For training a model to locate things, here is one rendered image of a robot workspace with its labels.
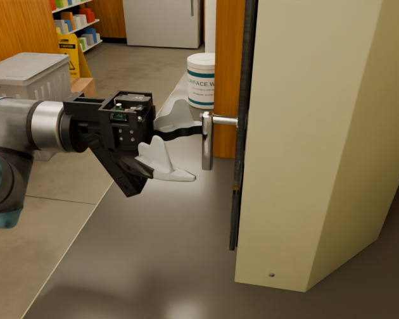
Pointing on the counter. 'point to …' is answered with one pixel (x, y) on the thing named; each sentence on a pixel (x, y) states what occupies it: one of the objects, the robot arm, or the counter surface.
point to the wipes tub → (201, 80)
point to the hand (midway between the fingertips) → (206, 152)
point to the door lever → (208, 123)
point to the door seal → (247, 111)
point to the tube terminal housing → (323, 135)
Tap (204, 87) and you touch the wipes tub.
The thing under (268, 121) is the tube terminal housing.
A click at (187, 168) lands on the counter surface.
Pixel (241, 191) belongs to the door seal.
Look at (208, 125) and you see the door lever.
